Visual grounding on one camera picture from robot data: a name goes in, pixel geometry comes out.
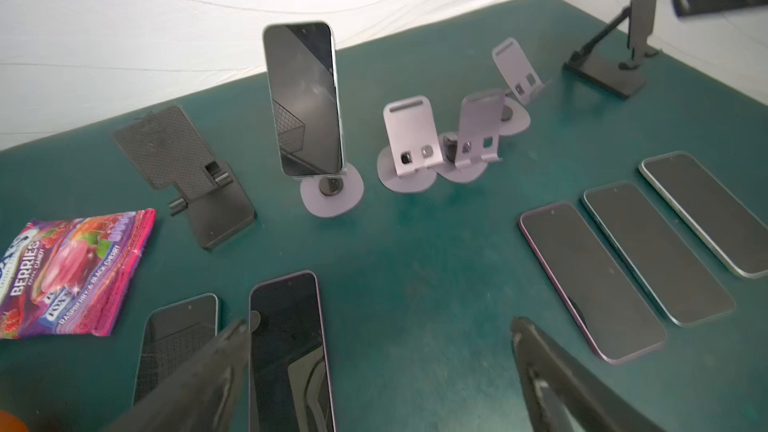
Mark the purple Fox's candy bag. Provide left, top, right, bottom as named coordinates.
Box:
left=1, top=209, right=156, bottom=340

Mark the grey phone stand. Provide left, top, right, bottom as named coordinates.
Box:
left=435, top=89, right=505, bottom=184
left=377, top=95, right=445, bottom=194

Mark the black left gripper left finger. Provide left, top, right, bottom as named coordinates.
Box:
left=104, top=320, right=250, bottom=432

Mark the orange plastic bowl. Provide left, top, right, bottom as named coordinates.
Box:
left=0, top=411, right=29, bottom=432

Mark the black folding phone stand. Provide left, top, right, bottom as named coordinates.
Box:
left=113, top=105, right=257, bottom=250

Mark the black phone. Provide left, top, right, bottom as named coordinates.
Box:
left=133, top=293, right=220, bottom=404

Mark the grey round stand base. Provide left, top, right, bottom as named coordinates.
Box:
left=300, top=163, right=365, bottom=218

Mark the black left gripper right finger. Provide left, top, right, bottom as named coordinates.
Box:
left=511, top=317, right=660, bottom=431

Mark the far right grey stand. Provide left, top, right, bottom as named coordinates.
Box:
left=491, top=37, right=545, bottom=137

